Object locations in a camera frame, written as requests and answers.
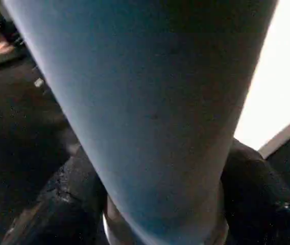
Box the black work mat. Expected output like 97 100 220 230
0 59 290 245

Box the white plastic table top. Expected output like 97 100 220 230
234 0 290 160

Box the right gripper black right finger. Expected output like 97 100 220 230
220 138 290 245

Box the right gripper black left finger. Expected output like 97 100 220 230
0 145 109 245

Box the white plastic table leg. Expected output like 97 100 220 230
0 0 279 245

